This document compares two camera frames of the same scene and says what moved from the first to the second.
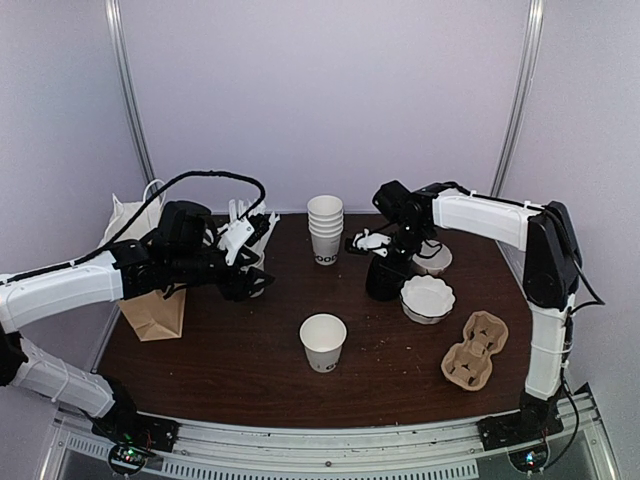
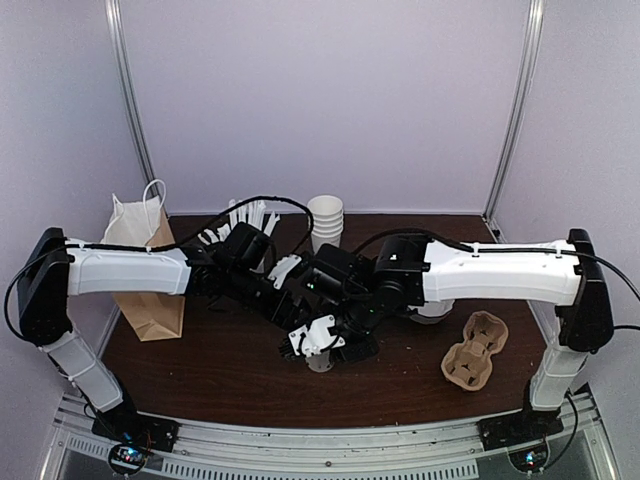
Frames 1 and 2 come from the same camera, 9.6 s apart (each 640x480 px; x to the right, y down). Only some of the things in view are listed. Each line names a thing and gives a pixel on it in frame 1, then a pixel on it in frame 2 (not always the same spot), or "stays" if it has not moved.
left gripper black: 238,287 → 280,317
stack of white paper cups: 326,224 stays
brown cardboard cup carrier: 468,364 stays
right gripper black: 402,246 → 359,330
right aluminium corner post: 530,69 stays
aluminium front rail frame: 434,450 stays
